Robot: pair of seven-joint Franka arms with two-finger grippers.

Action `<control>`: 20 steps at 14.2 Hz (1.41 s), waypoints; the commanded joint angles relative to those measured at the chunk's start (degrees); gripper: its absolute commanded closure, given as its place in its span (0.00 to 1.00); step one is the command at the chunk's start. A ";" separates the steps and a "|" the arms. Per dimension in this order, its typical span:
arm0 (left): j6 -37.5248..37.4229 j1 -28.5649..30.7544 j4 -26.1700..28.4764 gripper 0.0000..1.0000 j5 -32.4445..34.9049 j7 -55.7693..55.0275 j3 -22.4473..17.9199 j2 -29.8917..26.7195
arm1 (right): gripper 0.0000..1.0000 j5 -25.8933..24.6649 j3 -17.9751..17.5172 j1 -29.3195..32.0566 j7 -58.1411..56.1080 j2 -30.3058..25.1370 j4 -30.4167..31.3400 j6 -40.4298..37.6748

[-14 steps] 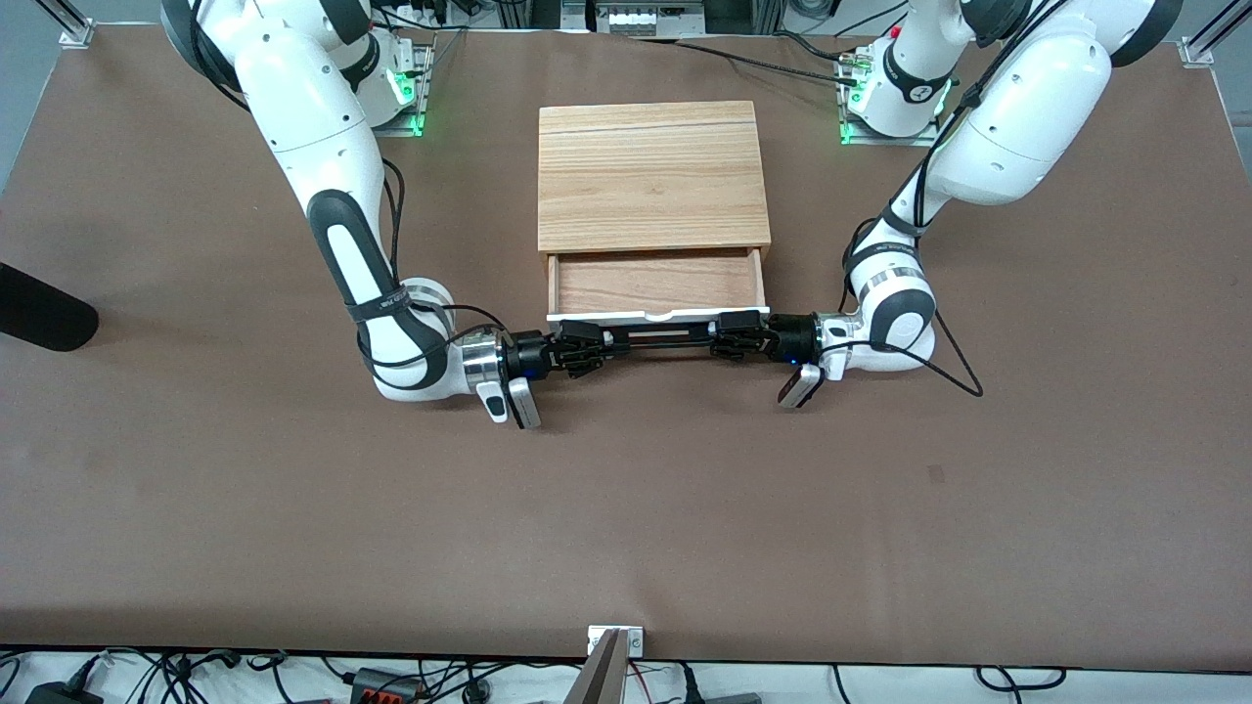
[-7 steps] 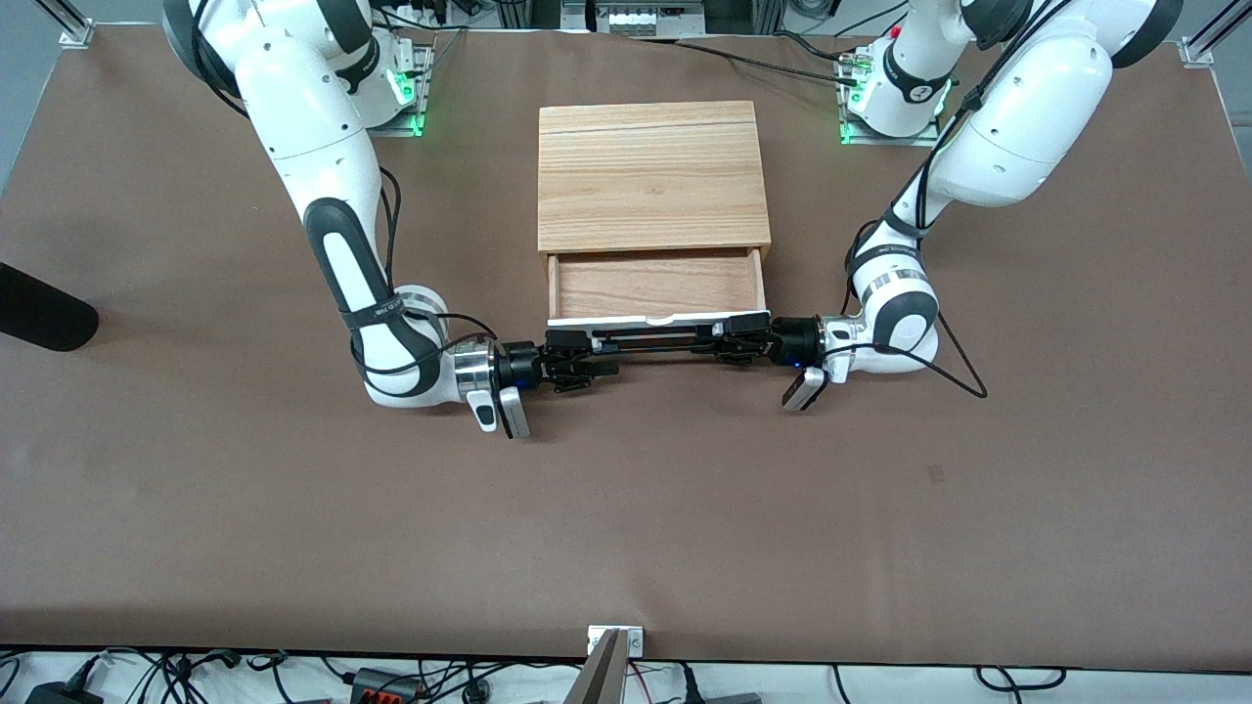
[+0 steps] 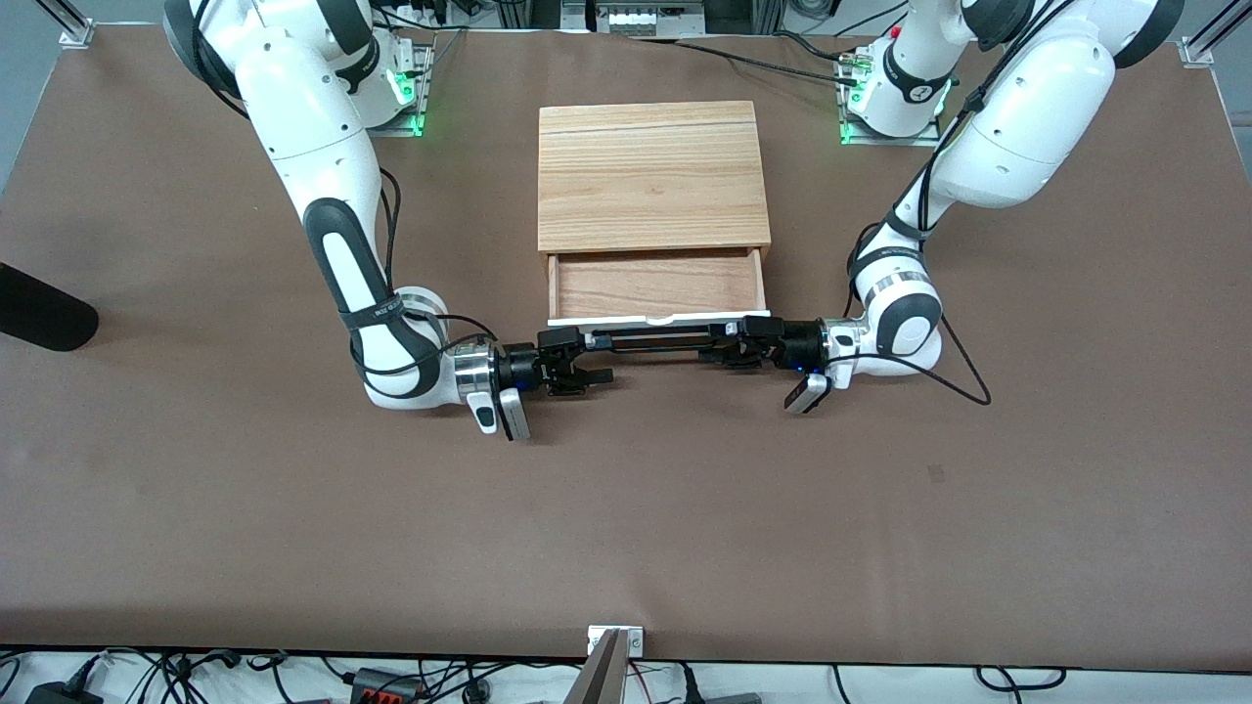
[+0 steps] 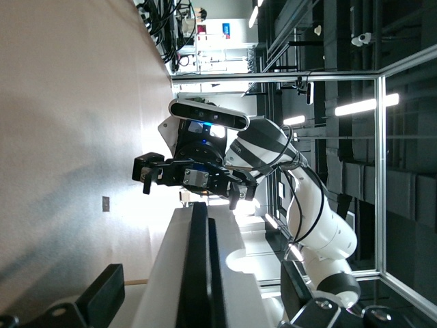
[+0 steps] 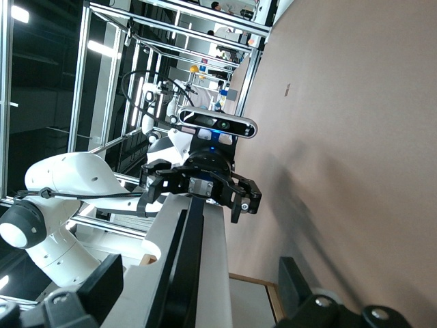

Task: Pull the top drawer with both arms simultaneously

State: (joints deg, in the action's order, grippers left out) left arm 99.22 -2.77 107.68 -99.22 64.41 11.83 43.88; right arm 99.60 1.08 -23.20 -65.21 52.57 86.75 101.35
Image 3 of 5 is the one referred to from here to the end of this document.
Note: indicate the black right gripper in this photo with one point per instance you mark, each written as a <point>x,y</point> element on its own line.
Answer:
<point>518,368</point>

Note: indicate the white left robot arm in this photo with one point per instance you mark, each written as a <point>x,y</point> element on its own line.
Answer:
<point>1027,108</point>

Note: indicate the black rounded cylinder object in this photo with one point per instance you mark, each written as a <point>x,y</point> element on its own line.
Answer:
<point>44,308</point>

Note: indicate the black power adapter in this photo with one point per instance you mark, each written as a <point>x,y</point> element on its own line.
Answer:
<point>64,694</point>

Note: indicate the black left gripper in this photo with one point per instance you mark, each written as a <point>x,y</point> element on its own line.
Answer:
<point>800,344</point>

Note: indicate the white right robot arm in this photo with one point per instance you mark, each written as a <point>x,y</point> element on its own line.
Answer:
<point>313,108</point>

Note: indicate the black box with red connectors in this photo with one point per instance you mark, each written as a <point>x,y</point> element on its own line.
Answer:
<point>383,686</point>

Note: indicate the grey terminal block device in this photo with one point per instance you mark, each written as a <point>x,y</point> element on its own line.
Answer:
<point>631,17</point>

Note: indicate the small metal table bracket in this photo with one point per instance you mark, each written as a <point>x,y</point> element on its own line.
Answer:
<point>597,638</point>

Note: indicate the brown angled beam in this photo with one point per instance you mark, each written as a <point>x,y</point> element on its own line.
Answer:
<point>602,675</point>

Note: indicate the light wooden drawer cabinet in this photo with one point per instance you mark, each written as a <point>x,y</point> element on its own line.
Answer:
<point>650,176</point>

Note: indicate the white-fronted wooden drawer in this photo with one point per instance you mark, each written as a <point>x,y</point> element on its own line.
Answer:
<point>655,284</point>

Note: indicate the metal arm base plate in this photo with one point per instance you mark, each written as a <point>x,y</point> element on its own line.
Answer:
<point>416,98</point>
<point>856,132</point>

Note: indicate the metal corner bracket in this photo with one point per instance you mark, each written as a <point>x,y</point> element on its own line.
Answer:
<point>76,34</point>
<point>1195,52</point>

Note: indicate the table cover sheet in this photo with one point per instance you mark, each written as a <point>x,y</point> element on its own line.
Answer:
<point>626,508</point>

